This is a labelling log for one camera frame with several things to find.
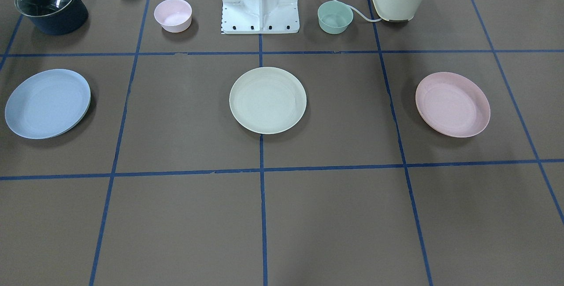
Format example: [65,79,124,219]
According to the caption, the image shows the pink plate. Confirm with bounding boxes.
[415,72,491,138]

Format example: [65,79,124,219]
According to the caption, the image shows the blue plate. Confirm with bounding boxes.
[4,69,91,139]

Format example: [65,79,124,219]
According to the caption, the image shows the cream plate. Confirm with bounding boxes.
[228,67,308,134]

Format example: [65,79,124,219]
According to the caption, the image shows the green bowl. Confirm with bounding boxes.
[317,0,354,35]

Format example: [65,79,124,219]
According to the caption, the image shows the pink bowl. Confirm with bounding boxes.
[153,0,192,33]

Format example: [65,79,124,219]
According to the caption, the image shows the dark blue pot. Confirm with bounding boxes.
[14,0,89,36]

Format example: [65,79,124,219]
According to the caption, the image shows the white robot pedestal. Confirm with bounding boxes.
[220,0,300,34]

